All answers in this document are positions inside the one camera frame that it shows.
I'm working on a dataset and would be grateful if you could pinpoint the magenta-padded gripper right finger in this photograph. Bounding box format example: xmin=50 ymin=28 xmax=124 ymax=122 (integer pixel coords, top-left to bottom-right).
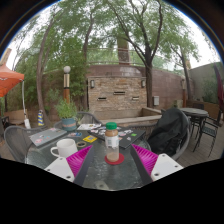
xmin=129 ymin=143 xmax=184 ymax=186

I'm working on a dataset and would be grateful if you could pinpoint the dark-trunk tree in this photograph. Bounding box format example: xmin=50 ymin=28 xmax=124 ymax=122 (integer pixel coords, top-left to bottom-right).
xmin=103 ymin=0 xmax=201 ymax=109

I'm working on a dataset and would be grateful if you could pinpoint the wooden globe lamp post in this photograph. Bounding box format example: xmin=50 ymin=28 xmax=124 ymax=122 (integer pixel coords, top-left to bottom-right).
xmin=62 ymin=65 xmax=72 ymax=104

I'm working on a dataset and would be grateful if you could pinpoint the black laptop with stickers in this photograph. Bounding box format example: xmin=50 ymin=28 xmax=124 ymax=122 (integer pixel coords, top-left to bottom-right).
xmin=88 ymin=124 xmax=147 ymax=150

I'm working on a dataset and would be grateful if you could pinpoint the blue card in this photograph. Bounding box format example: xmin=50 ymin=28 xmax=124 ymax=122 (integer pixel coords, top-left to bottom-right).
xmin=67 ymin=131 xmax=83 ymax=138

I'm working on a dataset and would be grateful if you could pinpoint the blue yellow striped cone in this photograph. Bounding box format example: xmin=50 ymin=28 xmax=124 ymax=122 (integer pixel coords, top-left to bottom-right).
xmin=37 ymin=109 xmax=45 ymax=127

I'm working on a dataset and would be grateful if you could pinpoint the white ceramic mug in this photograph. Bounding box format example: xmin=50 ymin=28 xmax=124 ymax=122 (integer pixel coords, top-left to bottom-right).
xmin=50 ymin=138 xmax=79 ymax=159

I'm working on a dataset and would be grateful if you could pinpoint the yellow card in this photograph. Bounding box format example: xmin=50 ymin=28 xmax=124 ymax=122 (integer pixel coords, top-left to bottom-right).
xmin=82 ymin=134 xmax=98 ymax=144

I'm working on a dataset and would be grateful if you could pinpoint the round patio table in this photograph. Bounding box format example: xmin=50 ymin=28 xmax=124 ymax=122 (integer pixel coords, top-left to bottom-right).
xmin=179 ymin=107 xmax=210 ymax=148

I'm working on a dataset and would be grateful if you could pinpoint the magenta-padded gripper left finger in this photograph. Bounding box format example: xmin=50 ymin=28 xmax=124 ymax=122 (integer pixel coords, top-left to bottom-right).
xmin=44 ymin=143 xmax=99 ymax=187

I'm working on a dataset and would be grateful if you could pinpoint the green-capped coffee drink bottle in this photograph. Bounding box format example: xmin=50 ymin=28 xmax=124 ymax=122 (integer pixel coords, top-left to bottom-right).
xmin=104 ymin=121 xmax=120 ymax=163

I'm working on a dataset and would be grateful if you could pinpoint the orange canopy tent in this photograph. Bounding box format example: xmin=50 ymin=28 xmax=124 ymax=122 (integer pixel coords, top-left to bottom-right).
xmin=0 ymin=63 xmax=32 ymax=129

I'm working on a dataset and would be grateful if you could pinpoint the grey wicker patio chair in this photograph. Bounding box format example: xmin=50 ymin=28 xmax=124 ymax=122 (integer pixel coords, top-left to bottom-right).
xmin=3 ymin=125 xmax=48 ymax=164
xmin=53 ymin=111 xmax=103 ymax=131
xmin=146 ymin=109 xmax=193 ymax=161

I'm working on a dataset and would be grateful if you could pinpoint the black jacket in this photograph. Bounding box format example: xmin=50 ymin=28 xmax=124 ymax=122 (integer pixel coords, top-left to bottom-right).
xmin=147 ymin=107 xmax=189 ymax=158

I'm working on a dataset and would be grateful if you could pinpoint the grey laptop with stickers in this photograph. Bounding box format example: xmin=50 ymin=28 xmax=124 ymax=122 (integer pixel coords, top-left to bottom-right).
xmin=29 ymin=127 xmax=68 ymax=148

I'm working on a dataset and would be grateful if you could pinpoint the black metal patio chair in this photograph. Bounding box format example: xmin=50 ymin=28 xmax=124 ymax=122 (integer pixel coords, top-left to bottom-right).
xmin=192 ymin=111 xmax=224 ymax=158

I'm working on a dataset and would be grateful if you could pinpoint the potted green plant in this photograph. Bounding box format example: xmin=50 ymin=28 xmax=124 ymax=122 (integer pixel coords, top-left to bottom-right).
xmin=54 ymin=98 xmax=79 ymax=132

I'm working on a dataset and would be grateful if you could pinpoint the white sticker sheet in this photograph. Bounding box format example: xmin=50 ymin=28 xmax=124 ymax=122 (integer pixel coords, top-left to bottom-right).
xmin=76 ymin=122 xmax=102 ymax=131

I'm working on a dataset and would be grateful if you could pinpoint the leaning pale-trunk tree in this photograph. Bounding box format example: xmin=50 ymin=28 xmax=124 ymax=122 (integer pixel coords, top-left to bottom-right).
xmin=13 ymin=3 xmax=98 ymax=128

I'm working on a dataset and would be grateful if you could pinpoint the flat round red coaster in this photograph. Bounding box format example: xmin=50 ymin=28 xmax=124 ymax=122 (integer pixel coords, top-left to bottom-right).
xmin=104 ymin=152 xmax=125 ymax=166

